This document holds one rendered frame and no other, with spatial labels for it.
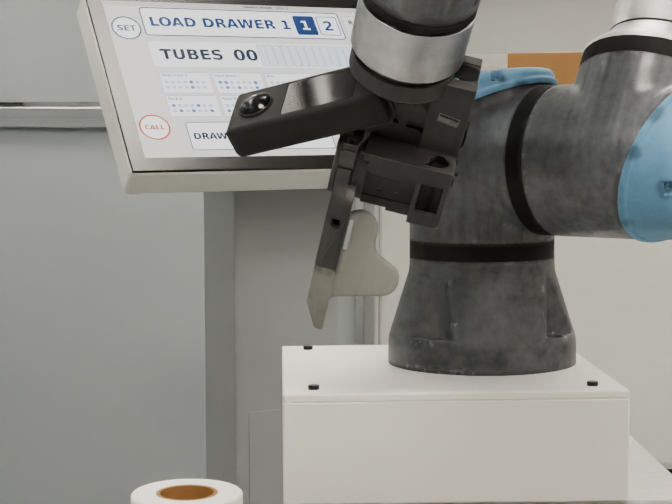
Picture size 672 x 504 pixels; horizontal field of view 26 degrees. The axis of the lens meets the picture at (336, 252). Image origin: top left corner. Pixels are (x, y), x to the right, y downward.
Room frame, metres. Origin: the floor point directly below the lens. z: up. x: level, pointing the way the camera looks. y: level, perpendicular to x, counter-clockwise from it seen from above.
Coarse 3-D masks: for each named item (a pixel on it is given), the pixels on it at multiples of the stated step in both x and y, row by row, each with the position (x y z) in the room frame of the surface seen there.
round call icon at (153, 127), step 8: (136, 120) 1.85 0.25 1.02; (144, 120) 1.86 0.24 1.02; (152, 120) 1.86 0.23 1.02; (160, 120) 1.87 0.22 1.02; (168, 120) 1.87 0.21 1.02; (144, 128) 1.85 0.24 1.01; (152, 128) 1.85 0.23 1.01; (160, 128) 1.86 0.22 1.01; (168, 128) 1.86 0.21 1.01; (144, 136) 1.84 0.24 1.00; (152, 136) 1.84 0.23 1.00; (160, 136) 1.85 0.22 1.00; (168, 136) 1.85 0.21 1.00
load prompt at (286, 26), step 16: (144, 16) 1.98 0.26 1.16; (160, 16) 1.99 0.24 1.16; (176, 16) 2.00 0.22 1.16; (192, 16) 2.01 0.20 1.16; (208, 16) 2.02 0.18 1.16; (224, 16) 2.03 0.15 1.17; (240, 16) 2.05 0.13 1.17; (256, 16) 2.06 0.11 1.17; (272, 16) 2.07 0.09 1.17; (288, 16) 2.08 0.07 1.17; (304, 16) 2.09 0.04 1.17; (320, 16) 2.10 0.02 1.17; (336, 16) 2.11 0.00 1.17; (160, 32) 1.97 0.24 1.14; (176, 32) 1.98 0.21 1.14; (192, 32) 1.99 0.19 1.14; (208, 32) 2.00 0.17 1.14; (224, 32) 2.01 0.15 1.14; (240, 32) 2.02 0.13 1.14; (256, 32) 2.04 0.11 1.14; (272, 32) 2.05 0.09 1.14; (288, 32) 2.06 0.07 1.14; (304, 32) 2.07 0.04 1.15; (320, 32) 2.08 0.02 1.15; (336, 32) 2.09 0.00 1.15
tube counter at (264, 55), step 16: (240, 48) 2.00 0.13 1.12; (256, 48) 2.01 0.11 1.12; (272, 48) 2.03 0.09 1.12; (288, 48) 2.04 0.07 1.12; (304, 48) 2.05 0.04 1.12; (320, 48) 2.06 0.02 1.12; (336, 48) 2.07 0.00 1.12; (240, 64) 1.98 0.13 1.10; (256, 64) 1.99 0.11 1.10; (272, 64) 2.00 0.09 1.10; (288, 64) 2.02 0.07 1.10; (304, 64) 2.03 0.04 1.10; (320, 64) 2.04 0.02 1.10; (336, 64) 2.05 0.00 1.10
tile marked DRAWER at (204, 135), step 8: (192, 128) 1.88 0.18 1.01; (200, 128) 1.88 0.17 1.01; (208, 128) 1.89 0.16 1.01; (216, 128) 1.89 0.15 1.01; (224, 128) 1.90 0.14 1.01; (192, 136) 1.87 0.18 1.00; (200, 136) 1.87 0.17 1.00; (208, 136) 1.88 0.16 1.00; (216, 136) 1.88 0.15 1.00; (224, 136) 1.89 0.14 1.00; (192, 144) 1.86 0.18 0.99; (200, 144) 1.86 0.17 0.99; (208, 144) 1.87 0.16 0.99; (216, 144) 1.87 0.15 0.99; (224, 144) 1.88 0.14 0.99
